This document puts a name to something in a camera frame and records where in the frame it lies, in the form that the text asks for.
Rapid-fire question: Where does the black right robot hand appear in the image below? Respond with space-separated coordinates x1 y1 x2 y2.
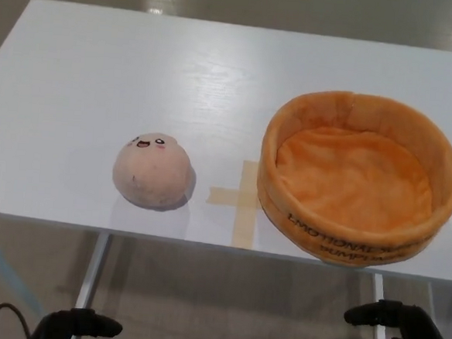
341 296 450 339

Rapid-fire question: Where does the beige masking tape strip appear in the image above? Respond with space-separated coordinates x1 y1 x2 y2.
207 184 265 210
231 159 262 249

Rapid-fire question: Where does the white table leg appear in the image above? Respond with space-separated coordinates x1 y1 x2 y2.
71 231 114 317
367 272 393 339

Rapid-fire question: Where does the pink round plush toy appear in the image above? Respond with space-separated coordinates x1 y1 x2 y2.
109 128 199 214

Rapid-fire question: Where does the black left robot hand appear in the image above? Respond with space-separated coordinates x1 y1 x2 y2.
29 306 125 339

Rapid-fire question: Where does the orange plush round plate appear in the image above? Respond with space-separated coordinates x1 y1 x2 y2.
251 83 452 275

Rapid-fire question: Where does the light blue curved frame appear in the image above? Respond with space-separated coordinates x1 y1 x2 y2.
0 224 48 320

